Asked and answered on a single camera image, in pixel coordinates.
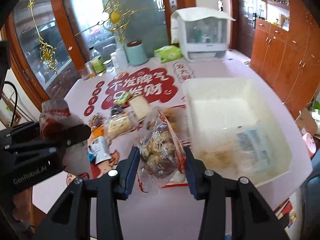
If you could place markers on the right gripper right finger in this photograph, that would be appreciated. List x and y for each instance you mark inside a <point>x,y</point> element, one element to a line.
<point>194,173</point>

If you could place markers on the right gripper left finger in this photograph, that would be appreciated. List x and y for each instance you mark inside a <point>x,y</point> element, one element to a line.
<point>127,170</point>

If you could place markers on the clear bag brown pastries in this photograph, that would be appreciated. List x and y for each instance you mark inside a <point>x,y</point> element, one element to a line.
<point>162,158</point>

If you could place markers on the red white snack bag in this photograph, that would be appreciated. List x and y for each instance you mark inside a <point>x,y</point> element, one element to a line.
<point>55,117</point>

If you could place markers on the beige cracker packet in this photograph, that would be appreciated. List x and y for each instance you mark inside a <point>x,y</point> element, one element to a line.
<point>140,107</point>

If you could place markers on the crispy rice cake snack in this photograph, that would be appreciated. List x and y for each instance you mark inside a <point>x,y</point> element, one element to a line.
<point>221,158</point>

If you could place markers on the orange white snack packet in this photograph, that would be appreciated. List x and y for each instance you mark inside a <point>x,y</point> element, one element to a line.
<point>98,146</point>

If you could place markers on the clear bag nut cookies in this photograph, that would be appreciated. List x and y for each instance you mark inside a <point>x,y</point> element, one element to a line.
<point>120,124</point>

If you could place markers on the white plastic bin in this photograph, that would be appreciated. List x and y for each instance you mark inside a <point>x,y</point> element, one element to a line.
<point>215,107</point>

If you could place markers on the light blue snack packet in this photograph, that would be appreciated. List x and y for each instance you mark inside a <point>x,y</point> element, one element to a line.
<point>255,145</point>

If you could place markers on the printed pink table mat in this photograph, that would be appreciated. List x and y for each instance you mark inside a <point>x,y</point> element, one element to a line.
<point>172,213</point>

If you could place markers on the small green candy packet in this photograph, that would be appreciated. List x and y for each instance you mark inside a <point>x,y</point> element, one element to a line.
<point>123,99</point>

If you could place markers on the small glass jar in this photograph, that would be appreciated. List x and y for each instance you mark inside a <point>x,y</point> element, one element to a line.
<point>109,67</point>

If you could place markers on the white squeeze bottle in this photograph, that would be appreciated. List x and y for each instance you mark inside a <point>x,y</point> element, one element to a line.
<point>121,57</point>

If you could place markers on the clear bottle green label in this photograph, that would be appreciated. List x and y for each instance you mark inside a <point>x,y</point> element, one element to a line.
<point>97,61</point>

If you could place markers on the mint green canister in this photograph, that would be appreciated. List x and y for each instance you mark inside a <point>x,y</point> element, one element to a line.
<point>135,53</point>

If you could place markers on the pink plastic stool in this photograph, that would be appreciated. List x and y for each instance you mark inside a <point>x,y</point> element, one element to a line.
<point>310,143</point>

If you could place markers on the blue sofa chair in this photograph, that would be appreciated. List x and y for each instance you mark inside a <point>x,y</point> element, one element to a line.
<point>310,202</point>

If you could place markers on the green tissue pack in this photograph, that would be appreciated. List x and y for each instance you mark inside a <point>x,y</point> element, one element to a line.
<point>167,53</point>

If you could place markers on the cardboard box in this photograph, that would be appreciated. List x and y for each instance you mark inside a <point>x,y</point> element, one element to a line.
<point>307,122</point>

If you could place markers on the glass sliding door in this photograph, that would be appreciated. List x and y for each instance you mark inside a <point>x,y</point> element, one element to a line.
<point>50,40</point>

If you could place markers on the white countertop appliance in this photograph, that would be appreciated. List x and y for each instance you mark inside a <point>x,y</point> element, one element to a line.
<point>201,33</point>

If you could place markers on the dark entrance door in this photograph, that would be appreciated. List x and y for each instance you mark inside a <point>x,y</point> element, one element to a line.
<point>246,26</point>

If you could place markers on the wooden cabinet wall unit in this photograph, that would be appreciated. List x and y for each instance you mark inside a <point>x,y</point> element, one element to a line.
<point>288,60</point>

